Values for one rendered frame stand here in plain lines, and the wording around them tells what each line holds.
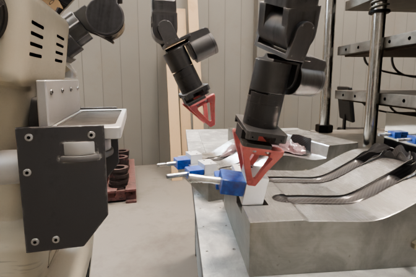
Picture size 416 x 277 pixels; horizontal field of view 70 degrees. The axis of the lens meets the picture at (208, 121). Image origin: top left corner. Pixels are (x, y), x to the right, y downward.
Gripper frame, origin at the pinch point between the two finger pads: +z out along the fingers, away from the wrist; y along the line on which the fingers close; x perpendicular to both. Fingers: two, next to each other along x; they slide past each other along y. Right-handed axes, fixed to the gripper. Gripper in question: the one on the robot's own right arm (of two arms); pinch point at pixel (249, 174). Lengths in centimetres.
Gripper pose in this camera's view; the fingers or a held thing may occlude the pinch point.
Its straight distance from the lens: 52.8
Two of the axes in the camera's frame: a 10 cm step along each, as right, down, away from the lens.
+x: -9.8, -1.3, -1.2
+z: -1.6, 9.5, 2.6
